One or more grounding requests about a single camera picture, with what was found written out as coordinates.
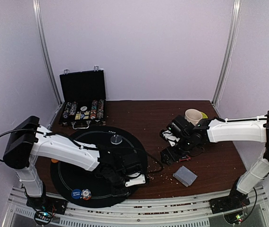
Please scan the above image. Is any grey ridged card holder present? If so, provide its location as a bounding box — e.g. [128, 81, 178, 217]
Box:
[173, 166, 197, 187]

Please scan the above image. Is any red poker chip stack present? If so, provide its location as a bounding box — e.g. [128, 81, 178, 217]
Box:
[81, 189, 91, 200]

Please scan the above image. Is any blue small blind button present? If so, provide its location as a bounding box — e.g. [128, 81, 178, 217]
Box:
[71, 189, 82, 200]

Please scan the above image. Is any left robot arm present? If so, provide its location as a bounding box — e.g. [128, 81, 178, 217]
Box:
[1, 116, 148, 210]

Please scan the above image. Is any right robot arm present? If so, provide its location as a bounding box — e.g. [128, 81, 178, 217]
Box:
[160, 109, 269, 209]

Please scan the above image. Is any red triangle all-in marker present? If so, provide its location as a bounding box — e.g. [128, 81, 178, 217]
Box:
[179, 155, 191, 162]

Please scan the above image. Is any white floral ceramic mug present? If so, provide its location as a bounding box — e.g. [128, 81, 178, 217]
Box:
[185, 109, 203, 125]

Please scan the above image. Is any lime green small bowl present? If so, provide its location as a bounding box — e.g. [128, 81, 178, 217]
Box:
[201, 112, 208, 119]

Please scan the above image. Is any black round poker mat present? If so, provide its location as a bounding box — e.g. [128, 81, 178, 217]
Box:
[50, 126, 146, 208]

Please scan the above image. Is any black poker chip case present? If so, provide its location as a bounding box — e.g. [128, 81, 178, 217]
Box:
[59, 69, 107, 129]

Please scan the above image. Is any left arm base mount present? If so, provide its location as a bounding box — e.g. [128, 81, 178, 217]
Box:
[26, 195, 68, 215]

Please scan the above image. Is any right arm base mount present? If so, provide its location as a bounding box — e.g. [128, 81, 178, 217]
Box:
[209, 196, 250, 214]

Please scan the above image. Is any right aluminium frame post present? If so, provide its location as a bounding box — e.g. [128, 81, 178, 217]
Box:
[212, 0, 242, 109]

